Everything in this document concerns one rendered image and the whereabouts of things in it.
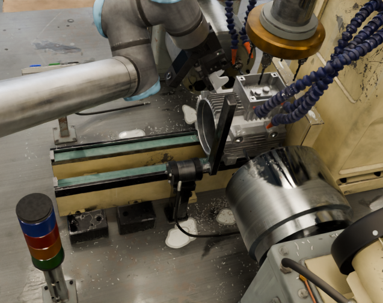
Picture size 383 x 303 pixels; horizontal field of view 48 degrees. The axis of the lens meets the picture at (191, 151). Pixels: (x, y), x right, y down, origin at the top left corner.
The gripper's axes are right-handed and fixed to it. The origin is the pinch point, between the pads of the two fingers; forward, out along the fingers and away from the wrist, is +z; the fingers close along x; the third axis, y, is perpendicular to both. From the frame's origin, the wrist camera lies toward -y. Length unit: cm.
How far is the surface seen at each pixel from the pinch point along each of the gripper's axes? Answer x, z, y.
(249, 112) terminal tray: -10.9, 1.7, 6.3
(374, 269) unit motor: -62, -17, 12
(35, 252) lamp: -38, -25, -41
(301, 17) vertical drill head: -10.3, -19.2, 24.7
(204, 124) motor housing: -0.6, 10.8, -6.8
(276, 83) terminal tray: -3.1, 5.8, 16.4
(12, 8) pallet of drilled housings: 193, 51, -100
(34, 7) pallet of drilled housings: 193, 57, -89
